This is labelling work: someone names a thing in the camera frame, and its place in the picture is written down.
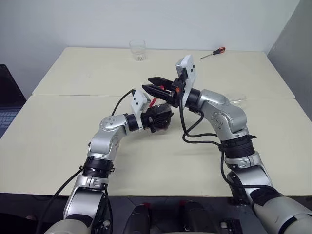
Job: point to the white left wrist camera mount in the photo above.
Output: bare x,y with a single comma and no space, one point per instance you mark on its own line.
137,100

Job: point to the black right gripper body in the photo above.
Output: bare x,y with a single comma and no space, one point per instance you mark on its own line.
176,93

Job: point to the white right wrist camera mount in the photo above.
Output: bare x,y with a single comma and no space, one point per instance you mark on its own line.
189,65

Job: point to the dark rounded shape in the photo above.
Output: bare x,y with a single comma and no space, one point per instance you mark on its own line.
141,219
196,217

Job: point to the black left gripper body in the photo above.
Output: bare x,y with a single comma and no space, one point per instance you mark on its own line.
148,122

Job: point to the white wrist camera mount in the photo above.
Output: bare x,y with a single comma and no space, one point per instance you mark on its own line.
189,65
137,100

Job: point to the clear bottle with red strip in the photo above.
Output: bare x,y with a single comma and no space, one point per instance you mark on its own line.
162,106

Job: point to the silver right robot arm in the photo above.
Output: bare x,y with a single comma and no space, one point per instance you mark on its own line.
226,114

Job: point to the dark laptop computer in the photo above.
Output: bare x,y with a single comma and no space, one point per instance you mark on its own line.
9,87

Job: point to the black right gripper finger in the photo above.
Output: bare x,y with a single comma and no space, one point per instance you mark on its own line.
161,81
158,93

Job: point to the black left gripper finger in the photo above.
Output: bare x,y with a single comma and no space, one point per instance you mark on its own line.
161,124
163,115

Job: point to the clear glass tumbler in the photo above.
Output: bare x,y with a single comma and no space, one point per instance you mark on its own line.
139,50

